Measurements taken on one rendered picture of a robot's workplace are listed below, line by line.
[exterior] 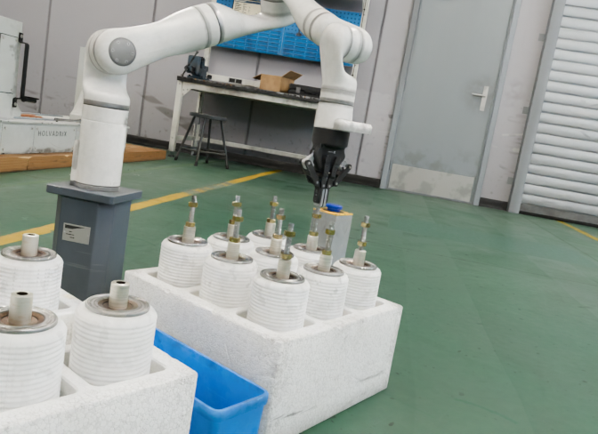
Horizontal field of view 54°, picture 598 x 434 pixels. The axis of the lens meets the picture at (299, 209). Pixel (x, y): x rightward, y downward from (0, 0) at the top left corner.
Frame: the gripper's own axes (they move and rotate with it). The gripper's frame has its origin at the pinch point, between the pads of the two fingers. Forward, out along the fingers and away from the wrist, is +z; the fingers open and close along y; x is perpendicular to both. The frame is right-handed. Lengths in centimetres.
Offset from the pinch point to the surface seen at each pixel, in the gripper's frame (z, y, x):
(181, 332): 24.0, 31.2, 5.5
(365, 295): 15.9, -1.3, 16.0
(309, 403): 30.8, 15.9, 23.9
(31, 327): 10, 63, 30
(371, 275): 11.8, -1.9, 16.1
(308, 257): 11.9, 3.5, 3.4
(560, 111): -62, -464, -207
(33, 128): 14, -12, -270
